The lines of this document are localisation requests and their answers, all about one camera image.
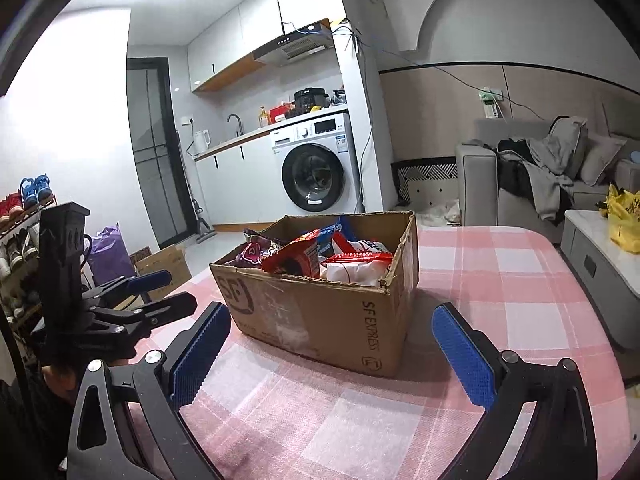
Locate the dark glass door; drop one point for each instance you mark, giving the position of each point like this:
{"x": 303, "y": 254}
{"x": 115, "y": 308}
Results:
{"x": 155, "y": 160}

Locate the person's left hand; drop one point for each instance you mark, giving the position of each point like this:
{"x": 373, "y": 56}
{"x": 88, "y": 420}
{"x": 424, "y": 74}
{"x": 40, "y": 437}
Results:
{"x": 57, "y": 377}

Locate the white base cabinets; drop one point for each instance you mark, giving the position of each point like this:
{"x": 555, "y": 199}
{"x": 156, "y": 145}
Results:
{"x": 235, "y": 180}

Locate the pair of blue shoes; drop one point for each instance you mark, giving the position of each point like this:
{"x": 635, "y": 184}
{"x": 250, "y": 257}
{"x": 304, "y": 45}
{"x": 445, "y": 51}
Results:
{"x": 36, "y": 191}

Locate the grey sofa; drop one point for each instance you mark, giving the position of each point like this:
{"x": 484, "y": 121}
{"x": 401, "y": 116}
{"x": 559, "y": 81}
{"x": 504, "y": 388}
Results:
{"x": 475, "y": 185}

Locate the grey sofa cushion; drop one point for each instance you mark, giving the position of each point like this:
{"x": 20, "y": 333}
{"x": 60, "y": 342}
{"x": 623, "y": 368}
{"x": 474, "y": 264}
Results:
{"x": 602, "y": 157}

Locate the black pressure cooker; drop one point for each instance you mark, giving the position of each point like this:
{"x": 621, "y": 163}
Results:
{"x": 310, "y": 100}

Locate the black white patterned panel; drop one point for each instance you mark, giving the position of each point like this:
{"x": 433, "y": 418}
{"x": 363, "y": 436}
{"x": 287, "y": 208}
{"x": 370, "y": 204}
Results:
{"x": 425, "y": 175}

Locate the pair of red shoes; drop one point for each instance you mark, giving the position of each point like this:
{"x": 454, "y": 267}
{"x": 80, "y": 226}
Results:
{"x": 11, "y": 207}

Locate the white wall cabinets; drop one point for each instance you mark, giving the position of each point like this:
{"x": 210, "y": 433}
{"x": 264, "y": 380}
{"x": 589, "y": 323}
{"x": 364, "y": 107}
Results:
{"x": 240, "y": 25}

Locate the brown cardboard box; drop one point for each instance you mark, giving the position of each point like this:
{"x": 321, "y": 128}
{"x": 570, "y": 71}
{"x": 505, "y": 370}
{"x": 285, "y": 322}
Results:
{"x": 310, "y": 320}

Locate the person's left forearm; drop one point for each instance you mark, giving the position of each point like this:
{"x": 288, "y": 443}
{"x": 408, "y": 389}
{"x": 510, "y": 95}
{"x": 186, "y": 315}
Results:
{"x": 25, "y": 435}

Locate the white packet with red edge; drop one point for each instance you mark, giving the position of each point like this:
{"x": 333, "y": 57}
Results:
{"x": 355, "y": 270}

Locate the red storage box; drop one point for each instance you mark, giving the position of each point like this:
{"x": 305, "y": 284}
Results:
{"x": 281, "y": 114}

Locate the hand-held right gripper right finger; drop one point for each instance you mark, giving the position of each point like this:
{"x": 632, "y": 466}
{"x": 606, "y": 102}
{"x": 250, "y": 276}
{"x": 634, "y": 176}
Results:
{"x": 462, "y": 355}

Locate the shoe rack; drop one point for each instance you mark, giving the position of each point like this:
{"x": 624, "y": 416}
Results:
{"x": 17, "y": 260}

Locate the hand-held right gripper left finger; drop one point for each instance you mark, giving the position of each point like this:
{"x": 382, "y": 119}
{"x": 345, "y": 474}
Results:
{"x": 200, "y": 355}

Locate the blue snack packet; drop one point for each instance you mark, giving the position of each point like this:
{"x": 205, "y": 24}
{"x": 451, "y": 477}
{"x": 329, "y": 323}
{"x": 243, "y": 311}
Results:
{"x": 330, "y": 232}

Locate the pink checked tablecloth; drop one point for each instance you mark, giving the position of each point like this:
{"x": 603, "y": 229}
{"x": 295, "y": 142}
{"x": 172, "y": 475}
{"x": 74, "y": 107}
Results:
{"x": 500, "y": 285}

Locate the purple plastic bag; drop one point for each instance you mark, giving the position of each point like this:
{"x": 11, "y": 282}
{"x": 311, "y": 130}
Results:
{"x": 110, "y": 255}

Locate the red snack packet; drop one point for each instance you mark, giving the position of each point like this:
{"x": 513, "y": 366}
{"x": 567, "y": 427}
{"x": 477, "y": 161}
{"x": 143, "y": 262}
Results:
{"x": 295, "y": 257}

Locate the white electric kettle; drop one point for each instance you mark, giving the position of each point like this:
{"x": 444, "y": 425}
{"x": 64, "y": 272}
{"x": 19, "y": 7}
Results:
{"x": 201, "y": 142}

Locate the curved kitchen faucet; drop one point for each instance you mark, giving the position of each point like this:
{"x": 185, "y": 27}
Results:
{"x": 239, "y": 122}

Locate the yellow soap bottle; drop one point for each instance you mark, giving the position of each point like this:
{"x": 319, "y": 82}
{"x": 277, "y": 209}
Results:
{"x": 263, "y": 119}

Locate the white washing machine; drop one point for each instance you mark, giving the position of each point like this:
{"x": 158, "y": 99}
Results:
{"x": 320, "y": 165}

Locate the yellow plastic bag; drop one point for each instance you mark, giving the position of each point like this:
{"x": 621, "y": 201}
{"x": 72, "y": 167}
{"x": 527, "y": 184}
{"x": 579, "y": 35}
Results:
{"x": 625, "y": 220}

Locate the wall socket with plugs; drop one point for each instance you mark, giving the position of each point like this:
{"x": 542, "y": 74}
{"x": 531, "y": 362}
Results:
{"x": 490, "y": 102}

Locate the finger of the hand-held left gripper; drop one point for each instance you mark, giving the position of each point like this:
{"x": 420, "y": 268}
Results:
{"x": 170, "y": 305}
{"x": 150, "y": 277}

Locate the white coffee table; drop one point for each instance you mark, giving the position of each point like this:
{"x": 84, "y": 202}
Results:
{"x": 595, "y": 270}

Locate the steel range hood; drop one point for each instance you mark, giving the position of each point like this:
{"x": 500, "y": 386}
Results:
{"x": 295, "y": 50}

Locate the purple cartoon snack packet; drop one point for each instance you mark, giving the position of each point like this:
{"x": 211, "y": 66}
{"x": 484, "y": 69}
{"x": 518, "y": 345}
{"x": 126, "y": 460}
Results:
{"x": 252, "y": 252}

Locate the grey jacket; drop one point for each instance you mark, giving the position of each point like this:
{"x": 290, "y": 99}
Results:
{"x": 550, "y": 165}

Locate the small cardboard floor box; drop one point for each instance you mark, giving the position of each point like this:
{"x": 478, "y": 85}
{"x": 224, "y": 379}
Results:
{"x": 167, "y": 265}

